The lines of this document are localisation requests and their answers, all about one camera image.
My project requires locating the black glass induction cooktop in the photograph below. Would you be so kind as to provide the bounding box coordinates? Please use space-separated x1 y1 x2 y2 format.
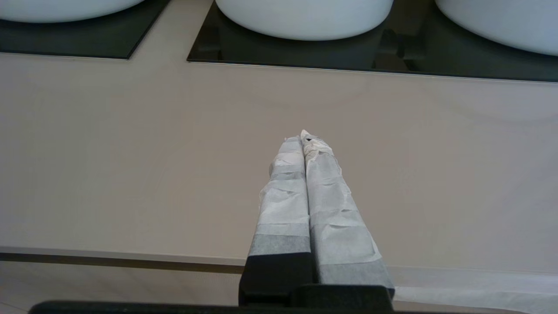
187 0 558 83
0 0 171 60

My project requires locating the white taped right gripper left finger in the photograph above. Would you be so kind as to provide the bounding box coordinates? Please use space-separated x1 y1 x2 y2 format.
239 136 314 306

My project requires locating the small deep white pot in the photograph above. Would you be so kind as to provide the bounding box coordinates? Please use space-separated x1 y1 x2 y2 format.
0 0 145 24

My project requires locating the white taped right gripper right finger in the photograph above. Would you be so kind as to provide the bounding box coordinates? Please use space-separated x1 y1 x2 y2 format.
301 130 395 289

